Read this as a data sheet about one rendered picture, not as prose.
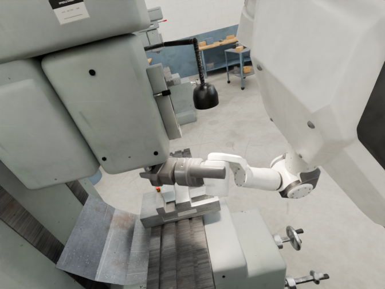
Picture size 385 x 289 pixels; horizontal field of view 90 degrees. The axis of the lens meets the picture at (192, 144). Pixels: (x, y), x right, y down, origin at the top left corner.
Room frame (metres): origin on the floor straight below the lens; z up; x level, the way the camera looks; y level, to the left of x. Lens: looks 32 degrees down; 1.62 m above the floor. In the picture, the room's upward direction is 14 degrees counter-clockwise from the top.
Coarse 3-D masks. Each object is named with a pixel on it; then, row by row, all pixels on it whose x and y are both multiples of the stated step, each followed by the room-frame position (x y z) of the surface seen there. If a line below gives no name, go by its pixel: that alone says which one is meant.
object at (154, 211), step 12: (156, 192) 0.64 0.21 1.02; (192, 192) 0.63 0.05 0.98; (204, 192) 0.61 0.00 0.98; (144, 204) 0.63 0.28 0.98; (156, 204) 0.57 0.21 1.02; (168, 204) 0.59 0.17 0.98; (192, 204) 0.56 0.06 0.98; (204, 204) 0.55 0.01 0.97; (216, 204) 0.55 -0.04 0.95; (144, 216) 0.56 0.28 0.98; (156, 216) 0.55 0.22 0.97; (168, 216) 0.55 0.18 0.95; (180, 216) 0.55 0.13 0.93; (192, 216) 0.55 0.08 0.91
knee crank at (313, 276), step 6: (288, 276) 0.39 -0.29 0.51; (306, 276) 0.38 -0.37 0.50; (312, 276) 0.37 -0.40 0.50; (318, 276) 0.36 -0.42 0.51; (324, 276) 0.36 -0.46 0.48; (288, 282) 0.37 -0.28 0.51; (294, 282) 0.36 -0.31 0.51; (300, 282) 0.36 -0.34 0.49; (306, 282) 0.36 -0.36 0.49; (318, 282) 0.34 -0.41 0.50; (288, 288) 0.36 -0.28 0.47; (294, 288) 0.34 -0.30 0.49
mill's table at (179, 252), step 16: (176, 224) 0.54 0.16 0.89; (192, 224) 0.52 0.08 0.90; (160, 240) 0.48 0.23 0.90; (176, 240) 0.47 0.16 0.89; (192, 240) 0.45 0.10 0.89; (160, 256) 0.42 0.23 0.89; (176, 256) 0.41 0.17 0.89; (192, 256) 0.39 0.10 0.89; (208, 256) 0.37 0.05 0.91; (160, 272) 0.36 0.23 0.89; (176, 272) 0.35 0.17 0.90; (192, 272) 0.33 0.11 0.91; (208, 272) 0.32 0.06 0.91; (160, 288) 0.31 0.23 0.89; (176, 288) 0.30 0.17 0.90; (192, 288) 0.28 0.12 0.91; (208, 288) 0.27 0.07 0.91
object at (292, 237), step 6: (288, 228) 0.54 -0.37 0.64; (300, 228) 0.52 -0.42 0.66; (276, 234) 0.53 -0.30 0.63; (288, 234) 0.54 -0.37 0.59; (294, 234) 0.50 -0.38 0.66; (276, 240) 0.50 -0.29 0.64; (282, 240) 0.50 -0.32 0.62; (288, 240) 0.50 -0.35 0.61; (294, 240) 0.49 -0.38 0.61; (300, 240) 0.50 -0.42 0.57; (282, 246) 0.48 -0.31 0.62; (294, 246) 0.48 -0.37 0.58; (300, 246) 0.45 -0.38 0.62
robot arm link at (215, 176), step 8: (192, 160) 0.46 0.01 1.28; (200, 160) 0.46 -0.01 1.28; (192, 168) 0.41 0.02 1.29; (200, 168) 0.40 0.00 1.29; (208, 168) 0.39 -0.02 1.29; (216, 168) 0.38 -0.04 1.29; (224, 168) 0.38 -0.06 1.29; (192, 176) 0.40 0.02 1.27; (200, 176) 0.39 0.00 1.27; (208, 176) 0.38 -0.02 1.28; (216, 176) 0.37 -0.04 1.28; (224, 176) 0.37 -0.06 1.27; (192, 184) 0.41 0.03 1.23; (200, 184) 0.41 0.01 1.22; (208, 184) 0.39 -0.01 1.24; (216, 184) 0.38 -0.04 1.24; (224, 184) 0.38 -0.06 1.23; (208, 192) 0.38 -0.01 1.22; (216, 192) 0.36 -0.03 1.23; (224, 192) 0.36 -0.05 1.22
